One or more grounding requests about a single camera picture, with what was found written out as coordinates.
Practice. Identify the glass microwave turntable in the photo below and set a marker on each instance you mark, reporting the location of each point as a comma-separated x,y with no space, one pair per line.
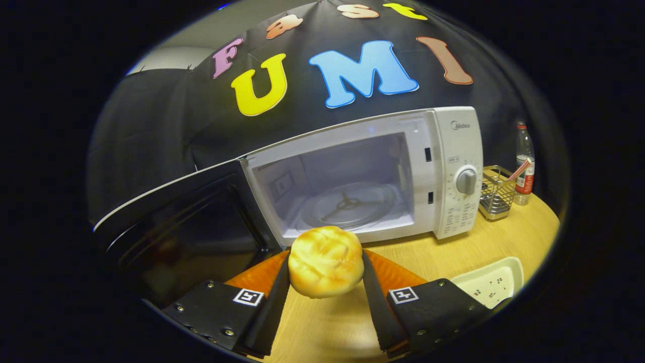
373,201

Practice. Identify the red striped straw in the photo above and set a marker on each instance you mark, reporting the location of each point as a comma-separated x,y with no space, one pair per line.
519,169

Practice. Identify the white microwave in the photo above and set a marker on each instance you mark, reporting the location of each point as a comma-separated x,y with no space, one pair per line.
453,151

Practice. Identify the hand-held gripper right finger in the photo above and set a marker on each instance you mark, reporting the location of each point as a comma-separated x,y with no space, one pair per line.
378,312

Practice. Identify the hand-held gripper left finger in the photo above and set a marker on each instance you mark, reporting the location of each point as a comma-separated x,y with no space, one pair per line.
274,312

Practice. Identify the red label plastic bottle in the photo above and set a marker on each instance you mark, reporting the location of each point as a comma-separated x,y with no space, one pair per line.
525,151

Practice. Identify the golden bread bun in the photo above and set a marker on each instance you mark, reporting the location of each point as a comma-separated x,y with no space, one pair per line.
325,262

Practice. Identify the black backdrop cloth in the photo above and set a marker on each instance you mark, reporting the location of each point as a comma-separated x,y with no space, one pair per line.
151,116

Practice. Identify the cream speckled rectangular plate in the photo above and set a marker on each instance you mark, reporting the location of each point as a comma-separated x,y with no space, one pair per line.
496,282

